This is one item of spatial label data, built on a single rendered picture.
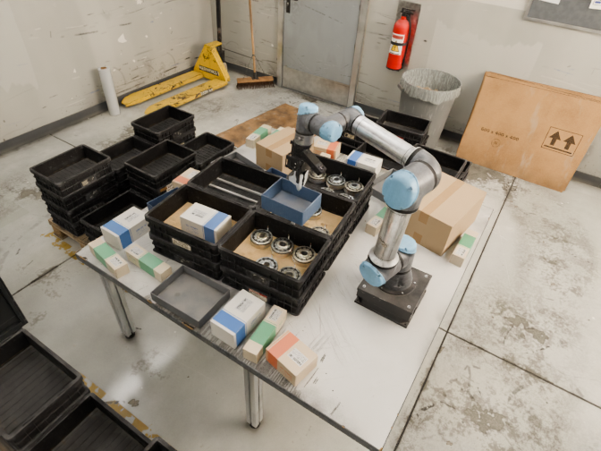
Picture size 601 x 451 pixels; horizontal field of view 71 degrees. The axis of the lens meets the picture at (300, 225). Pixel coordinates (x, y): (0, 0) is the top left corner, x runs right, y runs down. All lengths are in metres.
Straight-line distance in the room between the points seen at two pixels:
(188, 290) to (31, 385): 0.72
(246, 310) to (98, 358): 1.20
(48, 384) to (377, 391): 1.33
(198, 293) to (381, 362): 0.83
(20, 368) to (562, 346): 2.91
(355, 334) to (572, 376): 1.58
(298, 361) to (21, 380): 1.16
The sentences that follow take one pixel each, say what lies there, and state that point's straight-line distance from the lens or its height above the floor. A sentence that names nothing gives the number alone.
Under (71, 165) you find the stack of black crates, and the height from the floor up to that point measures 0.49.
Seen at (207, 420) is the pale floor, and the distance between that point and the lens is 2.39.
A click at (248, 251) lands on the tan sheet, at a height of 0.83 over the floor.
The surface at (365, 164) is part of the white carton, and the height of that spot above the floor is 0.79.
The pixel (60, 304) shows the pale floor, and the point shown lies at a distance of 3.05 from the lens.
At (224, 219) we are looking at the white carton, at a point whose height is 0.92.
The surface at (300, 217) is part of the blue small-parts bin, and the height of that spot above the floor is 1.11.
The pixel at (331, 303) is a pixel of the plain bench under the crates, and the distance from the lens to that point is 1.88.
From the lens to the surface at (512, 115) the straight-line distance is 4.44.
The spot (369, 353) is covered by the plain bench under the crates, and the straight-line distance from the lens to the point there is 1.76.
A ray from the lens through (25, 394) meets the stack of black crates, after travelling 2.12.
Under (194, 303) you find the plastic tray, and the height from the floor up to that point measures 0.70.
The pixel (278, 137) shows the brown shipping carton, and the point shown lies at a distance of 2.67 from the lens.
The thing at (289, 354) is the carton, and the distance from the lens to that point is 1.63.
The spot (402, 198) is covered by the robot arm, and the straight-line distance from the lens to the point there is 1.36.
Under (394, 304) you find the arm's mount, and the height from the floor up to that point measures 0.80.
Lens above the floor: 2.16
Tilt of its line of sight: 41 degrees down
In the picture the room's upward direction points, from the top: 4 degrees clockwise
